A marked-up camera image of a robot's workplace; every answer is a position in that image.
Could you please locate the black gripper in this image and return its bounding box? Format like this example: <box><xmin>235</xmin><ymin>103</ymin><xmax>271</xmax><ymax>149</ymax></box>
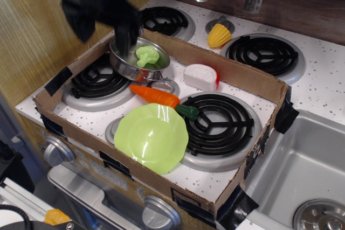
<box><xmin>61</xmin><ymin>0</ymin><xmax>140</xmax><ymax>57</ymax></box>

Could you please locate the light green toy broccoli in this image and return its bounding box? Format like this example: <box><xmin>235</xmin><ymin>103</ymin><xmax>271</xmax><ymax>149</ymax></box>
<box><xmin>135</xmin><ymin>46</ymin><xmax>160</xmax><ymax>68</ymax></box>

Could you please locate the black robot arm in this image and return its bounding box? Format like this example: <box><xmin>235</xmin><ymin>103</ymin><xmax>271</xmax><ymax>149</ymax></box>
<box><xmin>61</xmin><ymin>0</ymin><xmax>143</xmax><ymax>57</ymax></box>

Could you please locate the small steel pan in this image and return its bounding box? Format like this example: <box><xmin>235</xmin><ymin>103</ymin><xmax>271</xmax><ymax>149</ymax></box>
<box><xmin>109</xmin><ymin>38</ymin><xmax>170</xmax><ymax>82</ymax></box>

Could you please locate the front left black burner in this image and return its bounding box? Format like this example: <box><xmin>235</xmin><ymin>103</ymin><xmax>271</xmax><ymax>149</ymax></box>
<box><xmin>63</xmin><ymin>52</ymin><xmax>134</xmax><ymax>112</ymax></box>

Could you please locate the black burner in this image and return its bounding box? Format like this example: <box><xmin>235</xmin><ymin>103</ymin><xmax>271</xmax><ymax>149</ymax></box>
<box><xmin>63</xmin><ymin>52</ymin><xmax>134</xmax><ymax>112</ymax></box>
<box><xmin>141</xmin><ymin>6</ymin><xmax>196</xmax><ymax>41</ymax></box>
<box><xmin>181</xmin><ymin>92</ymin><xmax>262</xmax><ymax>172</ymax></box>
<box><xmin>220</xmin><ymin>33</ymin><xmax>306</xmax><ymax>85</ymax></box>

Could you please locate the back left black burner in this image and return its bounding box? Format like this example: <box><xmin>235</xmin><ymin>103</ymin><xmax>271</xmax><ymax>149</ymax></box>
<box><xmin>141</xmin><ymin>6</ymin><xmax>196</xmax><ymax>41</ymax></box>

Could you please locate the white red toy cheese wedge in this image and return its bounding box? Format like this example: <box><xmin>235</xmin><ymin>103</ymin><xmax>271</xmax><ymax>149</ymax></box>
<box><xmin>183</xmin><ymin>64</ymin><xmax>220</xmax><ymax>92</ymax></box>

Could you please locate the yellow toy corn cob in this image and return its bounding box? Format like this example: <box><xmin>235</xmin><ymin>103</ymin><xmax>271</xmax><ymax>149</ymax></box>
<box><xmin>207</xmin><ymin>23</ymin><xmax>232</xmax><ymax>48</ymax></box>

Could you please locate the light green plastic plate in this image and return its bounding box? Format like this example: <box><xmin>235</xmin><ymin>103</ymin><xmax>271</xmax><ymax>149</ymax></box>
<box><xmin>114</xmin><ymin>103</ymin><xmax>189</xmax><ymax>175</ymax></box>

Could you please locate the orange toy carrot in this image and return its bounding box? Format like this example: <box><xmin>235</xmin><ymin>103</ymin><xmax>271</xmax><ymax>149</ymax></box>
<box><xmin>129</xmin><ymin>85</ymin><xmax>199</xmax><ymax>121</ymax></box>

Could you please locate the left silver stove knob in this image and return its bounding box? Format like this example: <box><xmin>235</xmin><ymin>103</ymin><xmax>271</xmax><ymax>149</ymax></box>
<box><xmin>43</xmin><ymin>136</ymin><xmax>75</xmax><ymax>167</ymax></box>

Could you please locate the silver stove knob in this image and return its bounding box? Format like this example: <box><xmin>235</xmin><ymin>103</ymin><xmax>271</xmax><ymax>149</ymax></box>
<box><xmin>142</xmin><ymin>195</ymin><xmax>182</xmax><ymax>230</ymax></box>
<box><xmin>43</xmin><ymin>136</ymin><xmax>75</xmax><ymax>167</ymax></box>

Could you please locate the front right black burner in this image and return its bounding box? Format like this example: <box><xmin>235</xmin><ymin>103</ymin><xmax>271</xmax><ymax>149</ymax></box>
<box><xmin>181</xmin><ymin>92</ymin><xmax>262</xmax><ymax>172</ymax></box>

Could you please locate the back right black burner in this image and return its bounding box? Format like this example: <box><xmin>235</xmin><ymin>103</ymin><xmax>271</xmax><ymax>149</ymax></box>
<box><xmin>220</xmin><ymin>33</ymin><xmax>306</xmax><ymax>85</ymax></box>

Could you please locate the brown cardboard fence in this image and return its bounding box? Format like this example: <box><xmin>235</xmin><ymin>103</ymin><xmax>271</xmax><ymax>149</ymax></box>
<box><xmin>34</xmin><ymin>30</ymin><xmax>289</xmax><ymax>225</ymax></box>

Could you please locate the right silver stove knob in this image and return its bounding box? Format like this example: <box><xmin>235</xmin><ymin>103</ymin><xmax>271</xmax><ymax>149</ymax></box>
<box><xmin>142</xmin><ymin>195</ymin><xmax>182</xmax><ymax>230</ymax></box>

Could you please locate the orange yellow object bottom left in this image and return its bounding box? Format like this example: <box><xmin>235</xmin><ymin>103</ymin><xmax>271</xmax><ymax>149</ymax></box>
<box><xmin>43</xmin><ymin>208</ymin><xmax>71</xmax><ymax>226</ymax></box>

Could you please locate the grey plastic sink basin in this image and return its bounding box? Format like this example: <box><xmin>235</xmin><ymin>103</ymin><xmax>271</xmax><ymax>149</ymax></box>
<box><xmin>244</xmin><ymin>110</ymin><xmax>344</xmax><ymax>229</ymax></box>

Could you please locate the metal sink drain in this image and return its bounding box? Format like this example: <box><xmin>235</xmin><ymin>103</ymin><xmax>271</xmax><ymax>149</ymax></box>
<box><xmin>292</xmin><ymin>198</ymin><xmax>344</xmax><ymax>229</ymax></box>

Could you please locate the silver oven door handle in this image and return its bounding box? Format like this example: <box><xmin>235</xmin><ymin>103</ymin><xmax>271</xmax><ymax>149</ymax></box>
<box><xmin>48</xmin><ymin>165</ymin><xmax>138</xmax><ymax>229</ymax></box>

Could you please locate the black cable bottom left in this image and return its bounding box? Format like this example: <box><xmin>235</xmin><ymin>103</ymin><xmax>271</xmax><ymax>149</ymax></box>
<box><xmin>0</xmin><ymin>203</ymin><xmax>35</xmax><ymax>230</ymax></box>

